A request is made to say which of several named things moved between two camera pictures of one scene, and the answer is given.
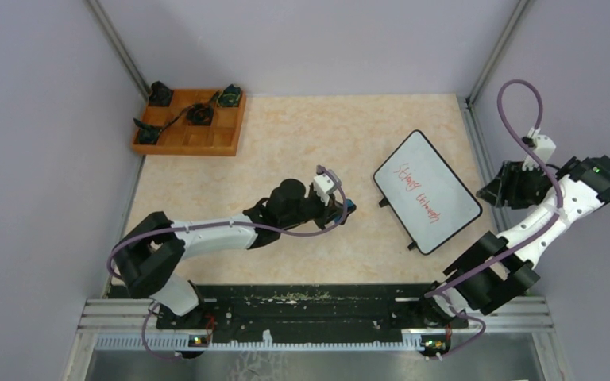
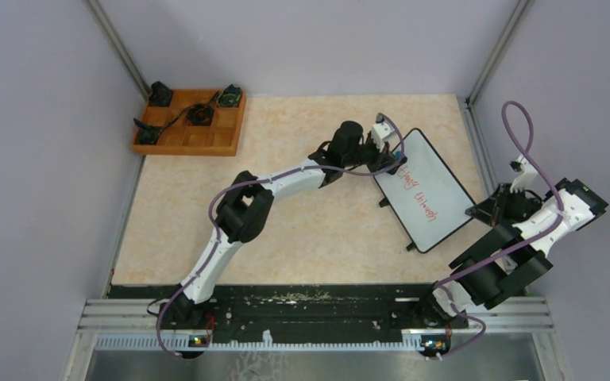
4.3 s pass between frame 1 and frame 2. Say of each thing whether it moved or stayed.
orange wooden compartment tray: stayed
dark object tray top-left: stayed
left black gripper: moved
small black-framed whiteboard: stayed
